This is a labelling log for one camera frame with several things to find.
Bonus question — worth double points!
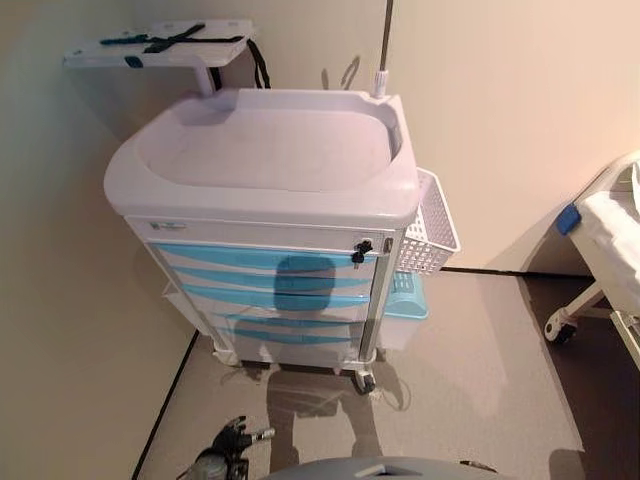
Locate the blue striped cart drawer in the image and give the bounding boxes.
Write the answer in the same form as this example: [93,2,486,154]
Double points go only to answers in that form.
[175,285,372,329]
[160,265,376,302]
[147,241,379,276]
[209,313,365,351]

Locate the white side shelf board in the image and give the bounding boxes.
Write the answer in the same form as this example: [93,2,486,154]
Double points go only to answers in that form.
[62,18,258,96]

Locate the white hospital bed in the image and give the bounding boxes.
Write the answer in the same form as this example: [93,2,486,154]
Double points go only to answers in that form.
[543,152,640,359]

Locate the black strap with buckle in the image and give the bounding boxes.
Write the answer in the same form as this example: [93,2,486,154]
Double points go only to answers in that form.
[98,23,272,90]

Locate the black keys in lock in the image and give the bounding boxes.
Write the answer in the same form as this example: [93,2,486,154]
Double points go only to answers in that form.
[351,239,375,270]

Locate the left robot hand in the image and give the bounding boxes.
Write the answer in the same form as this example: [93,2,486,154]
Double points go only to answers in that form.
[208,415,277,464]

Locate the white cart top drawer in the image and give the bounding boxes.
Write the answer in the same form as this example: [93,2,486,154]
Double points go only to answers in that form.
[124,215,396,257]

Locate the blue lidded waste bin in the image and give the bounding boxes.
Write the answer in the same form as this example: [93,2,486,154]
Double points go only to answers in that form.
[382,270,430,351]

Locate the white perforated side basket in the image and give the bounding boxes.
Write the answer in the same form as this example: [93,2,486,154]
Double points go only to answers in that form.
[396,166,462,276]

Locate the white medical cart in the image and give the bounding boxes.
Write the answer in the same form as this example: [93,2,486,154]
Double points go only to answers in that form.
[103,88,420,396]

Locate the metal IV pole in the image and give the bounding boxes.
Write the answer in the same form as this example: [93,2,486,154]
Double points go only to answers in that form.
[372,0,395,100]

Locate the cart caster wheel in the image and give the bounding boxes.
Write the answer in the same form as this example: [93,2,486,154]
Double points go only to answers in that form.
[352,370,377,397]

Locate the blue bed corner bumper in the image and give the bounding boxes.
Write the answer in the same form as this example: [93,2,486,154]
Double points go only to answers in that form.
[556,205,582,236]

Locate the bed caster wheel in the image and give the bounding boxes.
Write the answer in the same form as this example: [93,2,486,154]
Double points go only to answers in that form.
[544,319,577,346]

